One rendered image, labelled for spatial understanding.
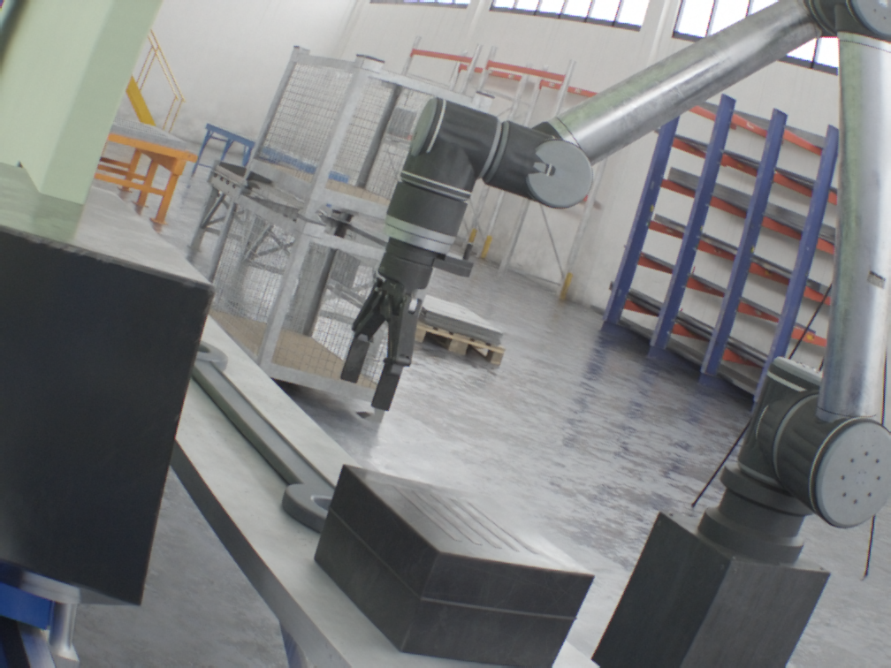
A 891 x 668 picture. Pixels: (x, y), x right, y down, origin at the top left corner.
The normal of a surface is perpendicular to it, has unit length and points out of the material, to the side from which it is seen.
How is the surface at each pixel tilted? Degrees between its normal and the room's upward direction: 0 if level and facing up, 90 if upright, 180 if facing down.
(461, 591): 90
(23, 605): 90
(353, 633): 0
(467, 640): 90
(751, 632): 90
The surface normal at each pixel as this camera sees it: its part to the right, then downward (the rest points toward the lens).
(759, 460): -0.69, -0.15
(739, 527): 0.07, -0.91
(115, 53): 0.40, 0.25
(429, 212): 0.04, 0.14
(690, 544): -0.88, -0.25
